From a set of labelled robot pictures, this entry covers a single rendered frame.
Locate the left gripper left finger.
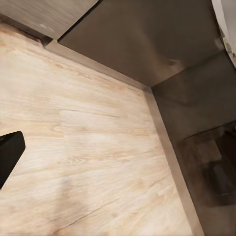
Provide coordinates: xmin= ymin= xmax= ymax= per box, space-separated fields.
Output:
xmin=0 ymin=131 xmax=26 ymax=190

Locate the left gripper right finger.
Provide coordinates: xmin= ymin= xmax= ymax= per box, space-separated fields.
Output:
xmin=220 ymin=131 xmax=236 ymax=170

